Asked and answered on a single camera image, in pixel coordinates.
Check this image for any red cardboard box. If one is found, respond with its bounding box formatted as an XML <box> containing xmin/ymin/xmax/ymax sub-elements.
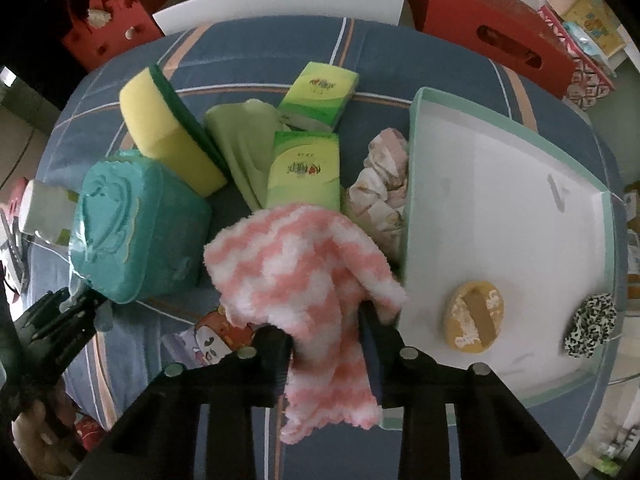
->
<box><xmin>408</xmin><ymin>0</ymin><xmax>575</xmax><ymax>99</ymax></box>

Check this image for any light green cloth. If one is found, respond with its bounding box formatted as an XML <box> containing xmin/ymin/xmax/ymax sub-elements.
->
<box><xmin>204</xmin><ymin>99</ymin><xmax>285</xmax><ymax>211</ymax></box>

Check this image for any red white patterned basket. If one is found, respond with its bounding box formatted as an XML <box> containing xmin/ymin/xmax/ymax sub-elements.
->
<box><xmin>537</xmin><ymin>6</ymin><xmax>615</xmax><ymax>110</ymax></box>

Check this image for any beige gift bag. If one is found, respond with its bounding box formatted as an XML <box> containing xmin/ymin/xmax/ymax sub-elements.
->
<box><xmin>546</xmin><ymin>0</ymin><xmax>626</xmax><ymax>58</ymax></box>

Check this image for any white foam board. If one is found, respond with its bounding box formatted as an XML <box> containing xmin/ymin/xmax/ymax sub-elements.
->
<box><xmin>153</xmin><ymin>0</ymin><xmax>405</xmax><ymax>36</ymax></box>

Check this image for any green tissue pack near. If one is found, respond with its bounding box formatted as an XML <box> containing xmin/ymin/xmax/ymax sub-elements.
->
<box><xmin>265</xmin><ymin>131</ymin><xmax>341</xmax><ymax>211</ymax></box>

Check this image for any green tissue pack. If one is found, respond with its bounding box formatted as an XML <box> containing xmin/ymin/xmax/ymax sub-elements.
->
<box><xmin>278</xmin><ymin>62</ymin><xmax>359</xmax><ymax>133</ymax></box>
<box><xmin>265</xmin><ymin>131</ymin><xmax>341</xmax><ymax>211</ymax></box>

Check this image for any cartoon printed pouch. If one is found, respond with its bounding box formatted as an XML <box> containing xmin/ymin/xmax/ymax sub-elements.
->
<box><xmin>162</xmin><ymin>307</ymin><xmax>254</xmax><ymax>370</ymax></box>

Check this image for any person's left hand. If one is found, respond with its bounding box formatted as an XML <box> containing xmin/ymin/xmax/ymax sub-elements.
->
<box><xmin>12</xmin><ymin>379</ymin><xmax>76</xmax><ymax>479</ymax></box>

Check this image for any red tote bag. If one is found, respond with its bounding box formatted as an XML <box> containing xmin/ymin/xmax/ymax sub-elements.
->
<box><xmin>62</xmin><ymin>0</ymin><xmax>169</xmax><ymax>72</ymax></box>

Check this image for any green tissue pack far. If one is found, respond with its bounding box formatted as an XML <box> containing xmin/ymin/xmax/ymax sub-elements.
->
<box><xmin>278</xmin><ymin>62</ymin><xmax>359</xmax><ymax>133</ymax></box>

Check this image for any white tray with green rim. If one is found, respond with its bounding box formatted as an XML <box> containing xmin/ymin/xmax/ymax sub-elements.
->
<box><xmin>398</xmin><ymin>88</ymin><xmax>615</xmax><ymax>408</ymax></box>

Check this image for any black white leopard scrunchie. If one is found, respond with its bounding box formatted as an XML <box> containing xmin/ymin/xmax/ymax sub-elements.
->
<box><xmin>563</xmin><ymin>292</ymin><xmax>617</xmax><ymax>359</ymax></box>

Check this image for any pink white chevron cloth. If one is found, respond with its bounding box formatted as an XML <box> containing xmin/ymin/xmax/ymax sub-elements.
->
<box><xmin>203</xmin><ymin>204</ymin><xmax>407</xmax><ymax>445</ymax></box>

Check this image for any yellow green sponge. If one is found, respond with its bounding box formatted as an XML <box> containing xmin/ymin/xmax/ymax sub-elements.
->
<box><xmin>119</xmin><ymin>64</ymin><xmax>228</xmax><ymax>197</ymax></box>

